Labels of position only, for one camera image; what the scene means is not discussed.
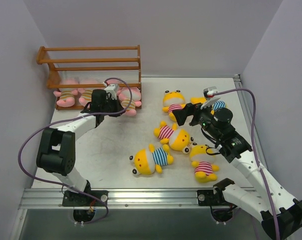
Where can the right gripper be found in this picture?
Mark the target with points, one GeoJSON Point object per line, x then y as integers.
{"type": "Point", "coordinates": [191, 115]}

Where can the yellow plush under pile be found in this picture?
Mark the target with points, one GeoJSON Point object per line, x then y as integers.
{"type": "Point", "coordinates": [217, 105]}

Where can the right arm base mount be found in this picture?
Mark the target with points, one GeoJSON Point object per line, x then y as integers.
{"type": "Point", "coordinates": [206, 198]}

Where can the aluminium right rail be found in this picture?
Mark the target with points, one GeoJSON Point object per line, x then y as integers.
{"type": "Point", "coordinates": [246, 105]}

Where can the yellow plush red stripes top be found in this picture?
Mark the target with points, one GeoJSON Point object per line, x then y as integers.
{"type": "Point", "coordinates": [173, 100]}

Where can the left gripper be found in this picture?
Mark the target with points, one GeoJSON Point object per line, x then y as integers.
{"type": "Point", "coordinates": [113, 110]}

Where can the pink plush orange stripes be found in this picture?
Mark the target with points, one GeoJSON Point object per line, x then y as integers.
{"type": "Point", "coordinates": [66, 96]}
{"type": "Point", "coordinates": [111, 81]}

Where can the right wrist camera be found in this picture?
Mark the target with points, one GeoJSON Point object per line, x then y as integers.
{"type": "Point", "coordinates": [210, 96]}

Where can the yellow plush blue stripes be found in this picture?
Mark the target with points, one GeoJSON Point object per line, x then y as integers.
{"type": "Point", "coordinates": [150, 160]}

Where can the pink plush face-down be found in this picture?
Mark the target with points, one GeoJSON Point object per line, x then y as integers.
{"type": "Point", "coordinates": [86, 92]}

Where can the yellow plush red stripes front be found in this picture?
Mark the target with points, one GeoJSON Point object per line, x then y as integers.
{"type": "Point", "coordinates": [202, 159]}

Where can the yellow plush red stripes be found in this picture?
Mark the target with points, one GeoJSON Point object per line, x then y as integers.
{"type": "Point", "coordinates": [173, 100]}
{"type": "Point", "coordinates": [202, 159]}
{"type": "Point", "coordinates": [177, 138]}

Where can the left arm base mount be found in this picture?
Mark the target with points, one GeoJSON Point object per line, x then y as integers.
{"type": "Point", "coordinates": [72, 199]}

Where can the wooden three-tier shelf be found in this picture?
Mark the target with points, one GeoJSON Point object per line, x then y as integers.
{"type": "Point", "coordinates": [68, 65]}

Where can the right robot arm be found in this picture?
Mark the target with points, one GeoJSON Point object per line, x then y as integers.
{"type": "Point", "coordinates": [278, 211]}

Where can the pink plush blue stripes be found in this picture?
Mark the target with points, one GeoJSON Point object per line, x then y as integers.
{"type": "Point", "coordinates": [130, 99]}

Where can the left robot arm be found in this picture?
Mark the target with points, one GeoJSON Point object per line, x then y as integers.
{"type": "Point", "coordinates": [57, 149]}

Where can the aluminium front rail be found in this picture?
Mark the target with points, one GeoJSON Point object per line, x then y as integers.
{"type": "Point", "coordinates": [125, 198]}

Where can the aluminium rail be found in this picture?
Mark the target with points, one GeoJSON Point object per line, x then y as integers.
{"type": "Point", "coordinates": [246, 105]}
{"type": "Point", "coordinates": [125, 198]}

